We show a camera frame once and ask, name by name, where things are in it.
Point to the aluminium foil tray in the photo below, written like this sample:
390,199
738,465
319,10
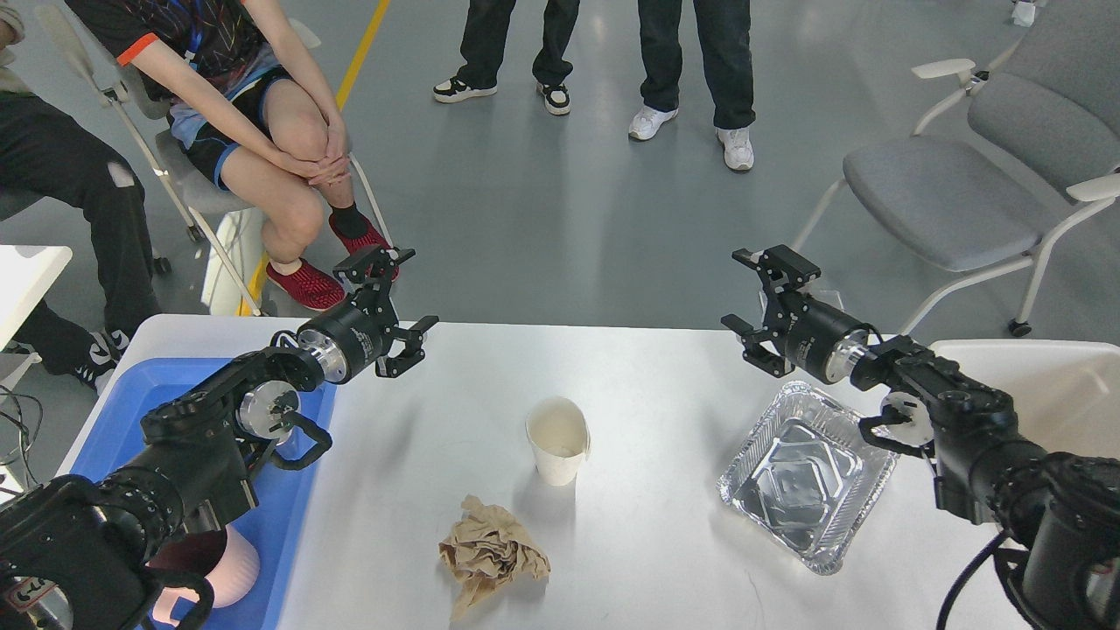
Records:
805,474

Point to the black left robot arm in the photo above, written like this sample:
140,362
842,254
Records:
77,553

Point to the crumpled brown paper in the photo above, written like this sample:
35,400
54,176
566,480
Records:
487,549

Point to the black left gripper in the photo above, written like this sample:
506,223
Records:
346,339

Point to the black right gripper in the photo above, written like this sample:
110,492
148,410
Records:
823,341

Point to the grey office chair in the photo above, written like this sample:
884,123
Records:
1051,102

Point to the person in black trousers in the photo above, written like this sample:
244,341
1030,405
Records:
44,151

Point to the seated person black shirt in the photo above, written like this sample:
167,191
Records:
254,131

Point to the white plastic bin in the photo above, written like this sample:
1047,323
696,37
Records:
1065,392

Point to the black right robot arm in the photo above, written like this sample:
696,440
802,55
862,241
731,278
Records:
1058,513

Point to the pink ribbed mug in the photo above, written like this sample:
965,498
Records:
225,558

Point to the white paper cup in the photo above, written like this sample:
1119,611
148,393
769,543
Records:
559,438

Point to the white side table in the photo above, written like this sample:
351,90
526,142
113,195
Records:
26,274

